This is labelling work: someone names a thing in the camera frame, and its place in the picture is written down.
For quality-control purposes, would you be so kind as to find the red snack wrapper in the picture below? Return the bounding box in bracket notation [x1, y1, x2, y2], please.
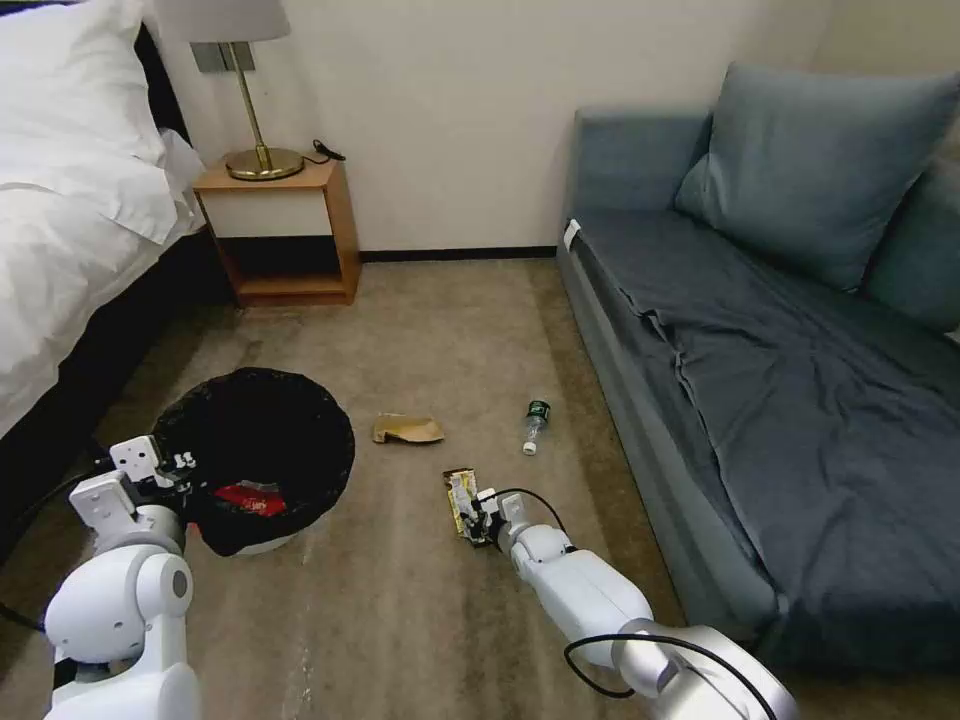
[212, 482, 289, 520]

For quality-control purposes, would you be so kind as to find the crumpled brown paper bag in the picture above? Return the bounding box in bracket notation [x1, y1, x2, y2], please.
[372, 411, 445, 448]

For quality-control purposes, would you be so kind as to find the wooden nightstand white drawer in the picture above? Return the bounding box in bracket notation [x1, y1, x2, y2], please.
[192, 153, 362, 308]

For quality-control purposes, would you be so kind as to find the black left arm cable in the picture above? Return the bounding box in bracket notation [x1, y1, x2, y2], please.
[0, 458, 114, 633]

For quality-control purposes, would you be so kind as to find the dark blue sofa sheet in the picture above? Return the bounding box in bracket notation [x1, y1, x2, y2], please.
[581, 209, 960, 655]

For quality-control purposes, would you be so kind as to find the blue grey sofa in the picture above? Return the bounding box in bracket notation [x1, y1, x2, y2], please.
[555, 61, 960, 676]

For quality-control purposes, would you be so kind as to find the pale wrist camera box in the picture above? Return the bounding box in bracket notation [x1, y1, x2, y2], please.
[109, 434, 168, 482]

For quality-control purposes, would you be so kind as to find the clear plastic bottle green label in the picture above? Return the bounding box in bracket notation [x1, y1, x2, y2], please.
[521, 399, 554, 457]

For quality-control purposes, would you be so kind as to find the small blue grey cushion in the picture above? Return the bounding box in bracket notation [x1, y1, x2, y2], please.
[858, 149, 960, 336]

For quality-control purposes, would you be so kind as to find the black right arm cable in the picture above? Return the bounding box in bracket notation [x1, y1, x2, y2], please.
[491, 488, 783, 720]

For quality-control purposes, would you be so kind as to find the dark bed frame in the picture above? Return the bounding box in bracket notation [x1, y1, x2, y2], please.
[0, 14, 238, 568]

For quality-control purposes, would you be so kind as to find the white pillow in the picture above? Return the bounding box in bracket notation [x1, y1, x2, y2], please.
[0, 0, 169, 186]

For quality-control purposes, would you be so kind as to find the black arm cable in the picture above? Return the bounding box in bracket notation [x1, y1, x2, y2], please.
[491, 488, 783, 720]
[0, 458, 114, 633]

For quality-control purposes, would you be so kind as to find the brass table lamp pale shade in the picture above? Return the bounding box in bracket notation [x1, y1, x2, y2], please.
[153, 0, 306, 182]

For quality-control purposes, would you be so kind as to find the white bin with black bag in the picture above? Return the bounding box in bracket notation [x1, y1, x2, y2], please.
[153, 367, 356, 559]

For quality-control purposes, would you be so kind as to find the grey wall switch panel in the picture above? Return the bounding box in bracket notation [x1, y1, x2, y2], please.
[190, 41, 261, 76]

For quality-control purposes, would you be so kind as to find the large blue grey cushion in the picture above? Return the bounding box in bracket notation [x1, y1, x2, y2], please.
[673, 61, 960, 293]

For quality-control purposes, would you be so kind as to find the yellow brown snack wrapper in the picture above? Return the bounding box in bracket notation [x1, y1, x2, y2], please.
[442, 468, 481, 538]

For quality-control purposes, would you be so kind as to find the white duvet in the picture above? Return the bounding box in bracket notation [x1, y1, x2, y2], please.
[0, 127, 209, 441]

